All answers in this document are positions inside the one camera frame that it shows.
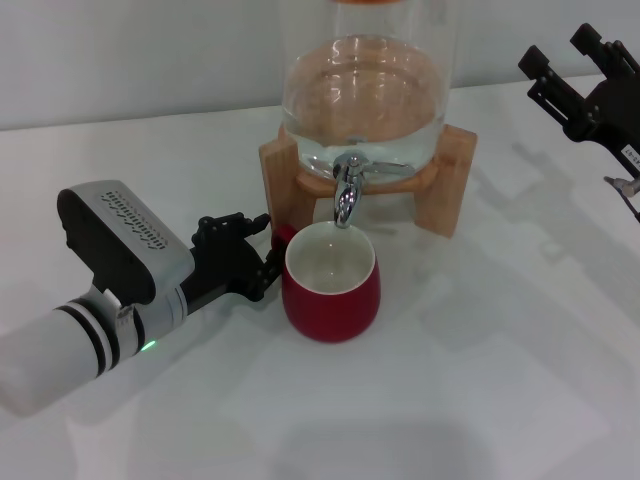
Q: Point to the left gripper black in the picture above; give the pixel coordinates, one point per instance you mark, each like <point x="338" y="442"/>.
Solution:
<point x="220" y="270"/>

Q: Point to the wooden dispenser stand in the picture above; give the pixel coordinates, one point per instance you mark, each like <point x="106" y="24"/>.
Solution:
<point x="280" y="185"/>

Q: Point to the glass water dispenser jar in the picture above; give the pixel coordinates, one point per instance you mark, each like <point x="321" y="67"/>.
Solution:
<point x="365" y="75"/>

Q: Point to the red cup white inside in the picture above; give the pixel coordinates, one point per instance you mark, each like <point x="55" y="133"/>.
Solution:
<point x="330" y="315"/>

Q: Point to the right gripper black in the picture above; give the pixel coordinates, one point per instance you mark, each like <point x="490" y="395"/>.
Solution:
<point x="615" y="115"/>

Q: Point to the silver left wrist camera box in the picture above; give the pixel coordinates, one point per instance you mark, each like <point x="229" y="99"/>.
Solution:
<point x="125" y="235"/>

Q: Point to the chrome faucet tap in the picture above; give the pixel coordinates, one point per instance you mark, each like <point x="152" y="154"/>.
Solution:
<point x="346" y="200"/>

